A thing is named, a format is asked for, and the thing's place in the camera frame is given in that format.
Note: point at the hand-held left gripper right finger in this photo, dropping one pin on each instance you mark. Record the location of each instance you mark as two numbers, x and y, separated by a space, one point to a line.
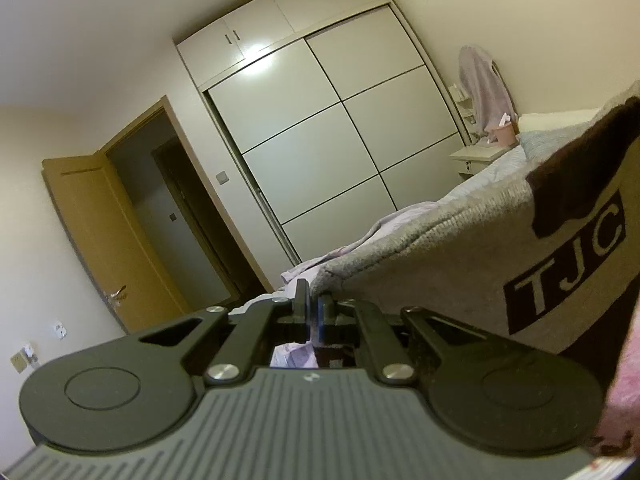
326 315

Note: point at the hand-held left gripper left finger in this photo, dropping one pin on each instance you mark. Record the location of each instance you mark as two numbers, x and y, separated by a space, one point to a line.
301 310

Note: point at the dark brown and grey sweater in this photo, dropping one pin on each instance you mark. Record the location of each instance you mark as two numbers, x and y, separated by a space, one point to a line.
450 260

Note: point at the folded lilac quilt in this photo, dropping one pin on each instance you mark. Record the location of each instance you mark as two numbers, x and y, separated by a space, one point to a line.
380 230

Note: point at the white sliding door wardrobe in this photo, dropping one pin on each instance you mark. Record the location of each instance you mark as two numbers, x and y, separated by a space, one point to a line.
320 135

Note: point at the wooden room door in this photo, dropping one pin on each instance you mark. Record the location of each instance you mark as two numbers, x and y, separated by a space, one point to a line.
120 240

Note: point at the white nightstand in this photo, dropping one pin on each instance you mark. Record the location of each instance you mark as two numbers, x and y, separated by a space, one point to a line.
480 157

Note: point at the pink tissue box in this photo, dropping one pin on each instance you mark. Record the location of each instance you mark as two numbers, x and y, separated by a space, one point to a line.
501 132

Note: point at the hanging lilac garment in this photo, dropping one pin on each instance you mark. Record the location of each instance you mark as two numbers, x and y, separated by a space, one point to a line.
482 85

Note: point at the grey checked pillow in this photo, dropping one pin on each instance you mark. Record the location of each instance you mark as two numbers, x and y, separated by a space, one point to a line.
555 142

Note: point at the bed with pink floral sheet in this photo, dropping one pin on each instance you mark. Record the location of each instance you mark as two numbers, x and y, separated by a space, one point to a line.
622 405

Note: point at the grey wall light switch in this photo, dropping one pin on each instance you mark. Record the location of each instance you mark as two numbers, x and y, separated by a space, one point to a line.
221 176

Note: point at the white wall shelf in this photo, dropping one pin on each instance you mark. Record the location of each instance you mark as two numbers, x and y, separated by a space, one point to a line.
465 105

